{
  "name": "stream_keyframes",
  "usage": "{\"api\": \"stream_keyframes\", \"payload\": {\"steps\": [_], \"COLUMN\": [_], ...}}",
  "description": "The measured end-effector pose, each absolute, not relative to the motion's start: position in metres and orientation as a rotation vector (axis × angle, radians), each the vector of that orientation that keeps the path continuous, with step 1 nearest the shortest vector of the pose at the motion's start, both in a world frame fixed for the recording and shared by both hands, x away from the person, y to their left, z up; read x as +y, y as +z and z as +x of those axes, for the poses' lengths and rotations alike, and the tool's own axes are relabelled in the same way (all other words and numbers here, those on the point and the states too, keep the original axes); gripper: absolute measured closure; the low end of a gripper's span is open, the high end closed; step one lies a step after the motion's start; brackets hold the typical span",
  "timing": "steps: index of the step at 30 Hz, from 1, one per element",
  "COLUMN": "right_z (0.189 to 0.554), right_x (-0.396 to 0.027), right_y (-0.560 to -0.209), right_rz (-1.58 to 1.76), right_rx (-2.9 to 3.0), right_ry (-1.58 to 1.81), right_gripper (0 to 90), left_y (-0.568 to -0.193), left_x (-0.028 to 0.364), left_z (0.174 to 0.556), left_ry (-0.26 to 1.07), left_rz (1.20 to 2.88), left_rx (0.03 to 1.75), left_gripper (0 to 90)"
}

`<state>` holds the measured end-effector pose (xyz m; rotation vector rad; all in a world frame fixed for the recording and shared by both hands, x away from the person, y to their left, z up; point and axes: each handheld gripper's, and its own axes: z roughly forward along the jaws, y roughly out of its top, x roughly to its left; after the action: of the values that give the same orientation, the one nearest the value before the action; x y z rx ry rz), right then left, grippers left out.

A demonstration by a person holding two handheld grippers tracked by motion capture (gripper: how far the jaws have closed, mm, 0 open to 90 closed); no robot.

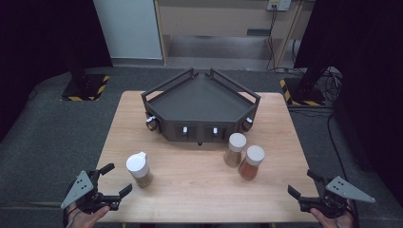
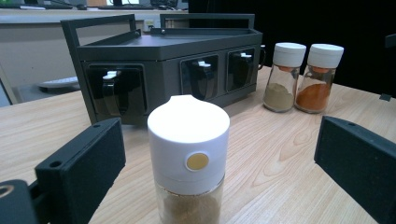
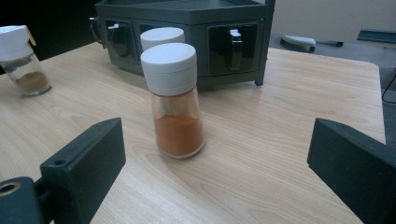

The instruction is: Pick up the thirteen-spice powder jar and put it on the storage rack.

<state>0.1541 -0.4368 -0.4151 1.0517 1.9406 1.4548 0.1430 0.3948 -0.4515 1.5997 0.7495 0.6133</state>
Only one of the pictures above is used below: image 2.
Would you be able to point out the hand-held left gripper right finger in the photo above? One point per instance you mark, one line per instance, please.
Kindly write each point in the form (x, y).
(358, 161)

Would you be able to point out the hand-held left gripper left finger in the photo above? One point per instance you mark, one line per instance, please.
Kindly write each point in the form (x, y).
(81, 168)

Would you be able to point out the glass jar of orange powder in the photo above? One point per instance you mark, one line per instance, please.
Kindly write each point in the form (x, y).
(314, 96)

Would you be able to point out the glass jar of tan powder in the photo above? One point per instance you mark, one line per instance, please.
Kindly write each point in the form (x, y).
(281, 93)

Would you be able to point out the white-capped seasoning bottle with button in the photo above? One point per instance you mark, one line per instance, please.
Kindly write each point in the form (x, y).
(186, 137)

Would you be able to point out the dark grey spice rack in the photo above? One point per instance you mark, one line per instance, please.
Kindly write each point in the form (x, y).
(162, 46)

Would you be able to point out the small grey table clip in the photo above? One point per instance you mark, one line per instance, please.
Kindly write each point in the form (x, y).
(385, 97)

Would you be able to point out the white keyboard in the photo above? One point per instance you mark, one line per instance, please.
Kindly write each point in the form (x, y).
(59, 82)

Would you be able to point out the white wall outlet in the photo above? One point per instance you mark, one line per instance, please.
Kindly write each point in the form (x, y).
(149, 25)

